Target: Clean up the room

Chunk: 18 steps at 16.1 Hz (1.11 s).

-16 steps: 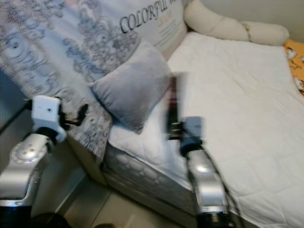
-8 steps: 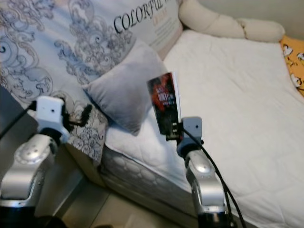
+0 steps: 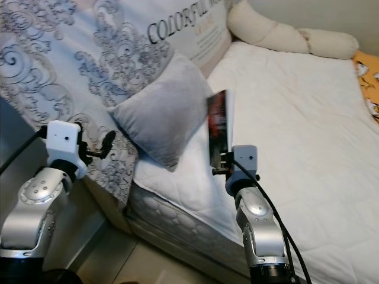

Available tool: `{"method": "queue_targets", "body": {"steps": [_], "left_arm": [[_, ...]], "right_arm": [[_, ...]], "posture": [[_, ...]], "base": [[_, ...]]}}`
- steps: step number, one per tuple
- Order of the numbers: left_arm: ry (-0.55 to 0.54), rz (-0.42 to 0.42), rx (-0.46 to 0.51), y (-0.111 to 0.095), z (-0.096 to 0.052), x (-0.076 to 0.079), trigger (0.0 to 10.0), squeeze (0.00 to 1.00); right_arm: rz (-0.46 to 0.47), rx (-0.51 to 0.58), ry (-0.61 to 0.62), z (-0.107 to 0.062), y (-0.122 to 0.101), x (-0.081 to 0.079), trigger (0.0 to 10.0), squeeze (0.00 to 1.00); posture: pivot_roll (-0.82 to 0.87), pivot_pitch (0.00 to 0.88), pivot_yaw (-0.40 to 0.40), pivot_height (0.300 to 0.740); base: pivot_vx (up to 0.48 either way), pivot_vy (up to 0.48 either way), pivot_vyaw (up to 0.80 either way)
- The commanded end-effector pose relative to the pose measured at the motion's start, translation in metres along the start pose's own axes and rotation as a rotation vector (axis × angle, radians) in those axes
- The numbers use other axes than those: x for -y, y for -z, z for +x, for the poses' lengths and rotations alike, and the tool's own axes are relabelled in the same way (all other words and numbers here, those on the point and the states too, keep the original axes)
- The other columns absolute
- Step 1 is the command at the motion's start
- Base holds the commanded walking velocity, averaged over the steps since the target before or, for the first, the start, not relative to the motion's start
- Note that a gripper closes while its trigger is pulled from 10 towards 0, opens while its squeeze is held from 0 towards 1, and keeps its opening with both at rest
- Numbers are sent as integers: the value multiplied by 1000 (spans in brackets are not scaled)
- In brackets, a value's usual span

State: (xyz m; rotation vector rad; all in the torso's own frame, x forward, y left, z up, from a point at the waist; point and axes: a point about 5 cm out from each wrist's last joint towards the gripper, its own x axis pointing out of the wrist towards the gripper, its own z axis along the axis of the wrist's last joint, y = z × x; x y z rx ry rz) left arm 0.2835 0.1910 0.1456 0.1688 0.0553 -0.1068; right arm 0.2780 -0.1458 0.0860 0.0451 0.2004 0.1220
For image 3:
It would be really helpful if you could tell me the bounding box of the yellow egg cartoon blanket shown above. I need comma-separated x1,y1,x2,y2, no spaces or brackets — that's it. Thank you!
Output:
351,50,379,124

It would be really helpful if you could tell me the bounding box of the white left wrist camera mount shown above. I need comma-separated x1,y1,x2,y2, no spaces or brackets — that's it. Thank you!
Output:
46,120,88,181

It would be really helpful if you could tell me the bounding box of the dark red cover book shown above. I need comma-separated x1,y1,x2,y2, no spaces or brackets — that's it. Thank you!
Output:
207,89,236,169

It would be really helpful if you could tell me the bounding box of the grey velvet pillow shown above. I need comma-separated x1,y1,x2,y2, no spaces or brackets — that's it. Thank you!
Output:
108,52,208,173

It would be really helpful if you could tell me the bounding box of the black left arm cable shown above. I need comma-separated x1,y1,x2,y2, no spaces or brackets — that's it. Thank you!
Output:
0,131,49,175

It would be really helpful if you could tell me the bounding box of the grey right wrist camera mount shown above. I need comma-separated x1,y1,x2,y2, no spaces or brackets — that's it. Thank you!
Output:
225,145,258,193

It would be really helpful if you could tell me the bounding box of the white quilted mattress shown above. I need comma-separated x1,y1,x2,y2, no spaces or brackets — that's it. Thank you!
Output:
124,40,379,284

